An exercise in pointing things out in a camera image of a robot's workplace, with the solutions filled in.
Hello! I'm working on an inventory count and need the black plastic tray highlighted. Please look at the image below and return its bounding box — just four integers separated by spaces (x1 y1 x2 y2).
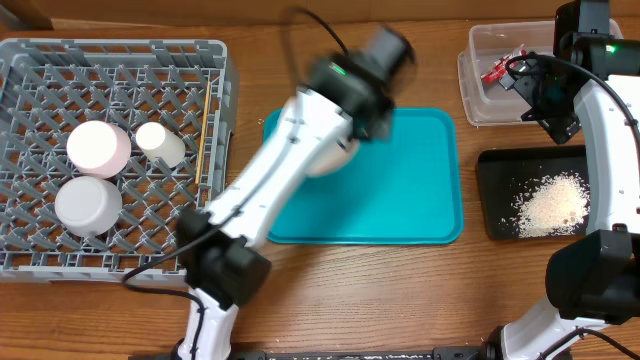
476 145 589 240

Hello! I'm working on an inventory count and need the large white plate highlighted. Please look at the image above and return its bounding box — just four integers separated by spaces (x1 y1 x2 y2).
307 139 360 177

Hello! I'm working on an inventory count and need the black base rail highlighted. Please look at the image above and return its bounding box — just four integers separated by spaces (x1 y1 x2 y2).
228 346 496 360

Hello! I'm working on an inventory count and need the clear plastic bin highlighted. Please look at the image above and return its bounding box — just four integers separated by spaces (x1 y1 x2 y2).
456 19 624 127

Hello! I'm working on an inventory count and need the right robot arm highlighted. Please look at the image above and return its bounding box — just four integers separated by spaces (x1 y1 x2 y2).
479 0 639 359

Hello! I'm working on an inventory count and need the small pink bowl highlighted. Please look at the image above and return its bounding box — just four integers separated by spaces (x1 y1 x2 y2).
66 120 131 179

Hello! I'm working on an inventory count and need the spilled rice pile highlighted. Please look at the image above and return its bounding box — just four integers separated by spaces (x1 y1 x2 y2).
498 172 590 239

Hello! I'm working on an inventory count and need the red snack wrapper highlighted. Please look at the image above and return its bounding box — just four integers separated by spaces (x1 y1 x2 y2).
480 45 527 84

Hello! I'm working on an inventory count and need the grey bowl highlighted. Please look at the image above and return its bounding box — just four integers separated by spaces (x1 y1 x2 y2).
54 176 123 237

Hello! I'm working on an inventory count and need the grey plastic dish rack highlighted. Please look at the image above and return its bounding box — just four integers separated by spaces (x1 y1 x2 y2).
1 38 239 286

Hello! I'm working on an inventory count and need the white cup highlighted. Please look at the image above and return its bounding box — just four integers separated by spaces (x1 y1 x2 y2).
134 122 186 168

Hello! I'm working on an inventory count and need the teal serving tray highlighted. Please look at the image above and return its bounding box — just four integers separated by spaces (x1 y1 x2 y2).
268 107 464 245

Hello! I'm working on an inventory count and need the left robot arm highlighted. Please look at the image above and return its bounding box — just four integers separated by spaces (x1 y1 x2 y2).
121 7 416 359

